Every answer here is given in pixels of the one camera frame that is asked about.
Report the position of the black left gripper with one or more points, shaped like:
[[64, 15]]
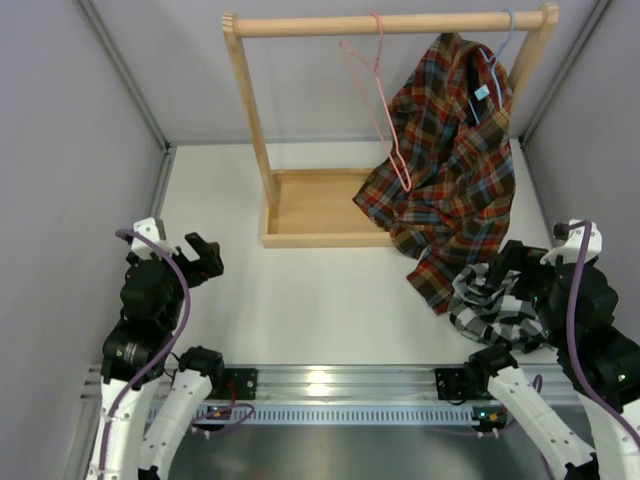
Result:
[[209, 263]]

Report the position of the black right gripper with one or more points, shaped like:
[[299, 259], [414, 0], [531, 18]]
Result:
[[519, 258]]

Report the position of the black white checked shirt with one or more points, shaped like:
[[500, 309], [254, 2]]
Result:
[[493, 315]]

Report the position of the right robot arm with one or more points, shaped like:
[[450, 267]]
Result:
[[577, 314]]

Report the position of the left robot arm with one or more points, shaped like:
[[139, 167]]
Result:
[[156, 304]]

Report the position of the red brown plaid shirt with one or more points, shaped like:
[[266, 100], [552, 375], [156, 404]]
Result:
[[452, 119]]

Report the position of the wooden clothes rack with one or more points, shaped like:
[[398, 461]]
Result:
[[313, 208]]

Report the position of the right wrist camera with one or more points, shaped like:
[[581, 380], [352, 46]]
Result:
[[570, 237]]

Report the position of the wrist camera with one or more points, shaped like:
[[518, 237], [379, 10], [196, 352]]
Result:
[[152, 229], [570, 237]]

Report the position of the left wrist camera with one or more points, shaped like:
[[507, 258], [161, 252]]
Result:
[[152, 229]]

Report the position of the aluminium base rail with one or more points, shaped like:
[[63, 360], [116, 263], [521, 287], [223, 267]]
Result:
[[350, 384]]

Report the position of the perforated cable duct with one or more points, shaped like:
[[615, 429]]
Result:
[[436, 415]]

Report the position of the blue wire hanger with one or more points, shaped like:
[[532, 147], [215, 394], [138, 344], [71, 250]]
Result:
[[501, 47]]

